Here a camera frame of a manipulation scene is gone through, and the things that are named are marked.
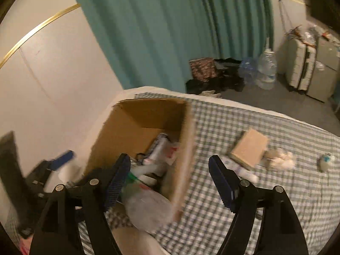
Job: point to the green curtain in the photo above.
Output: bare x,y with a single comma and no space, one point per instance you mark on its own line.
159,32

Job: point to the white rag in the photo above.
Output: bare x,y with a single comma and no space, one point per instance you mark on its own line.
209,93

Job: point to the crushed clear water bottle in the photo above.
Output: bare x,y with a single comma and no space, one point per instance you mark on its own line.
248,70

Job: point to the brown patterned bag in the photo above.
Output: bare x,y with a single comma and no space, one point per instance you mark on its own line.
202,69

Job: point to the pale hard suitcase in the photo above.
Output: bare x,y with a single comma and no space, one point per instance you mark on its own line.
297,63

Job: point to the pile of black clothes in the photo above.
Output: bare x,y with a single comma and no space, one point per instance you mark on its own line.
228,82

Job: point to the beige medicine box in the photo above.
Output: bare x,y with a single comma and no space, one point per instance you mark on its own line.
249,146

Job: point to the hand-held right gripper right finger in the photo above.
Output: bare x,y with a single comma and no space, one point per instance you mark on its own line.
221,183

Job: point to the brown cardboard box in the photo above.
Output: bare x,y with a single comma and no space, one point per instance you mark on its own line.
138,114

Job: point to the large clear water bottle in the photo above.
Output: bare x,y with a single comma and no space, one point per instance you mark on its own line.
267,66

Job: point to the grey mini fridge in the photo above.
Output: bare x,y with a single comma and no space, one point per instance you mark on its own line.
322,79

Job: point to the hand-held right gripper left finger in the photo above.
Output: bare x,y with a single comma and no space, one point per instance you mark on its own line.
117,180

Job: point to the green packet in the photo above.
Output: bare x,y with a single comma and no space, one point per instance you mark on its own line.
132,176

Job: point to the small white teal roll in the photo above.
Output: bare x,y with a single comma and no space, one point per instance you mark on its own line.
326,163

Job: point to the white plastic pipe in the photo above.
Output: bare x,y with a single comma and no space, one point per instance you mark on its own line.
151,168

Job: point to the pink cloth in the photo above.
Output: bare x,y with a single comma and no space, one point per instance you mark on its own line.
24,247

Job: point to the red packet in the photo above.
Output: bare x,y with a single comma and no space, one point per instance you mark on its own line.
170,152

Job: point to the black wall television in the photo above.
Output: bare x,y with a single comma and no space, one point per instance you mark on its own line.
324,10

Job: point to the clear plastic bottle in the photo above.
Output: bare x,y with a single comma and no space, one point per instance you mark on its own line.
148,209

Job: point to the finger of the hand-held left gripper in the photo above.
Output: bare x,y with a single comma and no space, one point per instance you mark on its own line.
63,158

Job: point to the white cream tube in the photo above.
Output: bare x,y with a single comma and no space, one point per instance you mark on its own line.
244,174

